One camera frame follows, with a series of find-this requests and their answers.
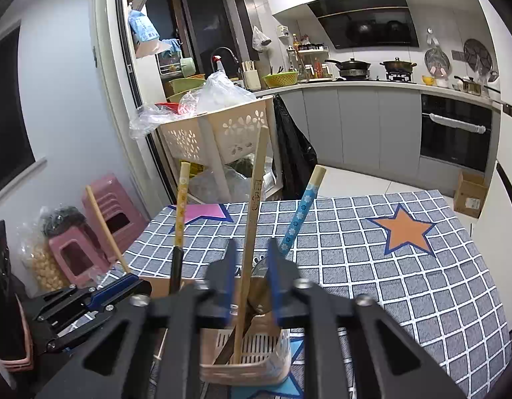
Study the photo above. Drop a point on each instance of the yellow bowl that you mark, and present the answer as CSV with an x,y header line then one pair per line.
x,y
429,80

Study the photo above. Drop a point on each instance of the beige plastic utensil holder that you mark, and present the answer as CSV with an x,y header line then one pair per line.
x,y
260,353

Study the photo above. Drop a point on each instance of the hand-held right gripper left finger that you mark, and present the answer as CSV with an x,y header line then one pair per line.
x,y
231,274

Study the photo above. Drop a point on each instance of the round hanging strainer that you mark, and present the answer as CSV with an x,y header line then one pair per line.
x,y
436,60

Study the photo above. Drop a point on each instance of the white sliding door frame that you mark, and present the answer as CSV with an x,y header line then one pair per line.
x,y
127,91

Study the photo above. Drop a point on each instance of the round dark hanging rack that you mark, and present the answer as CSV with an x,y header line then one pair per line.
x,y
478,54

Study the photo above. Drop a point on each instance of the spice rack with bottles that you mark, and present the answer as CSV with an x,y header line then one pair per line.
x,y
310,56

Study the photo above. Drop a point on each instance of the tall pink stool stack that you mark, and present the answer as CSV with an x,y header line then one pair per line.
x,y
114,199

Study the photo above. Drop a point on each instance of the beige perforated basket rack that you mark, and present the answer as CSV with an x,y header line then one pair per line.
x,y
243,126

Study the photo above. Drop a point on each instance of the short pink stool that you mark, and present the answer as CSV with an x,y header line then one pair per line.
x,y
66,239

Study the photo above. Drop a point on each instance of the black hanging plastic bag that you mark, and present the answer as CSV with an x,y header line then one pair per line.
x,y
293,149

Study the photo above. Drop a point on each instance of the clear bag of yellow balls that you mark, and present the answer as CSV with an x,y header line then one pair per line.
x,y
43,266

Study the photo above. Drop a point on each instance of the blue package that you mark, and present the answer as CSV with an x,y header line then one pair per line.
x,y
141,29

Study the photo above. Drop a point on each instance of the bag of black items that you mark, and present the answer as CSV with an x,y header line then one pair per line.
x,y
62,220

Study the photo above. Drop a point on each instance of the cardboard box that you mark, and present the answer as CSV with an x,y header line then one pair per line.
x,y
470,197

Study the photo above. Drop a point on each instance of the pale green cup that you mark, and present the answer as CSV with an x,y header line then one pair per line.
x,y
187,66

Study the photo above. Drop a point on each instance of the blue patterned chopstick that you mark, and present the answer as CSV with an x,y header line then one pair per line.
x,y
300,212

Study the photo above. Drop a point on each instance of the black built-in oven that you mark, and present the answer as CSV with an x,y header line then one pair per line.
x,y
451,145

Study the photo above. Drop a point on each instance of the white knife block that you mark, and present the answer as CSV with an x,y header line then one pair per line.
x,y
251,79

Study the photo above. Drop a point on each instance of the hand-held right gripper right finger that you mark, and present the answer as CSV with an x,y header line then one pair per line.
x,y
276,274

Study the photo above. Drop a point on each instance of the green plastic tub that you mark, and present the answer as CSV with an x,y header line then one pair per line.
x,y
185,85

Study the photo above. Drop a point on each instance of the green colander basket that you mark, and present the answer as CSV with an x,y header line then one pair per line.
x,y
280,79

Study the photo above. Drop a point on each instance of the person's left hand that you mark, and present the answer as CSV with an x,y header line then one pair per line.
x,y
26,332

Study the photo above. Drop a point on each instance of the white hanging plastic bag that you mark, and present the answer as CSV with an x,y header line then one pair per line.
x,y
260,39

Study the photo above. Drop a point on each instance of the spray bottle with red nozzle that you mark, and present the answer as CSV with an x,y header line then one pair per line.
x,y
218,65

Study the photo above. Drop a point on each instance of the printed wooden chopstick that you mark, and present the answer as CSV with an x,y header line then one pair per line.
x,y
256,183

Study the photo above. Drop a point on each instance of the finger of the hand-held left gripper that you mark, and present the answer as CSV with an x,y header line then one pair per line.
x,y
81,332
114,293

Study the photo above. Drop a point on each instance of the grey checked star tablecloth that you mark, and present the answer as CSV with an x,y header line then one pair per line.
x,y
364,278

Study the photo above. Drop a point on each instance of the dark window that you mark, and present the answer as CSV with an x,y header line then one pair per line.
x,y
10,133

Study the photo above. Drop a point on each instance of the small steel pot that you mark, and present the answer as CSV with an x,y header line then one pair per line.
x,y
472,87

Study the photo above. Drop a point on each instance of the grey kitchen base cabinets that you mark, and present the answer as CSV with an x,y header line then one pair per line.
x,y
355,124

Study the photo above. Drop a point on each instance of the whitish plastic bag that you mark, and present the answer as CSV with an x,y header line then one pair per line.
x,y
222,91

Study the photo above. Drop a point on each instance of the curved kitchen faucet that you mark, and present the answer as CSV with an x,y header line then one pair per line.
x,y
224,48

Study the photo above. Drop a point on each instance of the black range hood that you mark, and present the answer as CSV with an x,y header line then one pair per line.
x,y
364,25

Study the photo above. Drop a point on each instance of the yellow patterned chopstick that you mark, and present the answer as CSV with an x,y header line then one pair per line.
x,y
182,208

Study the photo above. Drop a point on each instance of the clear crumpled plastic bag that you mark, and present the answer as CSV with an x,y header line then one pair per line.
x,y
156,120

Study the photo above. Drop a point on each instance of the plain wooden chopstick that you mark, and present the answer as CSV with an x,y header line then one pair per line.
x,y
107,228

